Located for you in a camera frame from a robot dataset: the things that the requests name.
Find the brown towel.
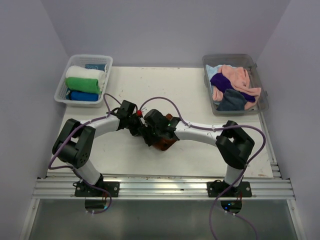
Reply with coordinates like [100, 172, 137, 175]
[153, 112, 180, 151]

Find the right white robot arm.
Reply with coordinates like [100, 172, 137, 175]
[138, 108, 255, 197]

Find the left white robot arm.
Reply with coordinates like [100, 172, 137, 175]
[48, 100, 143, 197]

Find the green rolled towel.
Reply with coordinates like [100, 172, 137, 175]
[65, 77, 101, 94]

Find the white plastic basket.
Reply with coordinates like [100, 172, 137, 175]
[54, 54, 113, 108]

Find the blue rolled towel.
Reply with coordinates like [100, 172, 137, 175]
[66, 90, 99, 102]

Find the white rolled towel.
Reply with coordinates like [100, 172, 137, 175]
[65, 65, 108, 89]

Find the purple towel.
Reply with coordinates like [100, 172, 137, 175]
[210, 73, 260, 103]

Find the dark grey-blue towel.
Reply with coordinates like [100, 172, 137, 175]
[217, 89, 247, 111]

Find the clear grey plastic bin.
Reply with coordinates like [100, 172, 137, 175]
[202, 53, 269, 116]

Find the pink towel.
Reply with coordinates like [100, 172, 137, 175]
[211, 64, 262, 111]

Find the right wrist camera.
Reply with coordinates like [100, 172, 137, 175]
[136, 109, 145, 125]

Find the aluminium front rail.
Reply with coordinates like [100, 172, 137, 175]
[32, 174, 295, 200]

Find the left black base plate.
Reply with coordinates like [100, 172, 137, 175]
[72, 181, 120, 198]

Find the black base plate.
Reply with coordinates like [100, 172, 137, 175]
[72, 181, 120, 198]
[206, 180, 253, 198]

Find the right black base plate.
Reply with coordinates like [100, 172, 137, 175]
[206, 180, 253, 198]

